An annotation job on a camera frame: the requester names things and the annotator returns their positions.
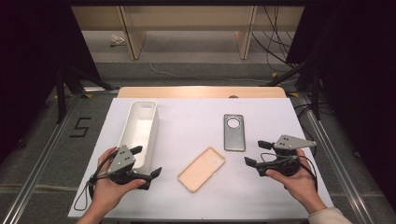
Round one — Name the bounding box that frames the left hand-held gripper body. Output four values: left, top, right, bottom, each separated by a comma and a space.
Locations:
106, 144, 154, 191

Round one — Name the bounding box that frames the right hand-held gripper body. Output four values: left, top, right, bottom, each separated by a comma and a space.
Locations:
255, 133, 318, 177

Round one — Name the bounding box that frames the white storage box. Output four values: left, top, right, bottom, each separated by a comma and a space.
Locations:
117, 100, 160, 175

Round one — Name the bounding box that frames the grey phone case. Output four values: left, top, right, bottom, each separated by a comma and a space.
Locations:
223, 113, 247, 153

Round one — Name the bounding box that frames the beige phone case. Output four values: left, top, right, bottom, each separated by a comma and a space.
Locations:
177, 147, 227, 193

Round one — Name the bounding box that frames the person's left hand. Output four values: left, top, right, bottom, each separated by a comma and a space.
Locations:
90, 147, 148, 217

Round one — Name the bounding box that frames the person's right hand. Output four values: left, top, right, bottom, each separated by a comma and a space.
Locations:
265, 148, 328, 216

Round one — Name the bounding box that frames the black metal stand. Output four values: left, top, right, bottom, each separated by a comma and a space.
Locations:
267, 62, 321, 120

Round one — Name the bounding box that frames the white table mat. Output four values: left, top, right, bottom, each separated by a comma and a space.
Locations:
67, 97, 334, 220

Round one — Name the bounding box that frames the black tripod stand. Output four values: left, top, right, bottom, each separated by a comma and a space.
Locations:
55, 64, 120, 124

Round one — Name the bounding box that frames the black curtain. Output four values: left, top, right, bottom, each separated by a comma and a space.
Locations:
286, 0, 396, 203
0, 0, 101, 162

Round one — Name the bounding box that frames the crumpled white paper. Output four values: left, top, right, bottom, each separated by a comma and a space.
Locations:
109, 34, 126, 48

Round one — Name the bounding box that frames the beige wooden desk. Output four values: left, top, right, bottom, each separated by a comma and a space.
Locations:
70, 5, 305, 61

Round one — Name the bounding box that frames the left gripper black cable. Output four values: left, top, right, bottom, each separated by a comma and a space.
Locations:
73, 148, 118, 212

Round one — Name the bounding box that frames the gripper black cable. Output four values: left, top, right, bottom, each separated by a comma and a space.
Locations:
260, 151, 319, 192
73, 148, 118, 212

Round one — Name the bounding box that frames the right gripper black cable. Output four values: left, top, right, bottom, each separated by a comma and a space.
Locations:
260, 151, 319, 192

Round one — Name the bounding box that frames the aluminium floor rail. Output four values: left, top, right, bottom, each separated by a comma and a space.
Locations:
1, 92, 78, 224
298, 92, 372, 224

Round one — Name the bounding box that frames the bundle of black floor cables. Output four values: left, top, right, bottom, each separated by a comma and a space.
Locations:
251, 5, 300, 69

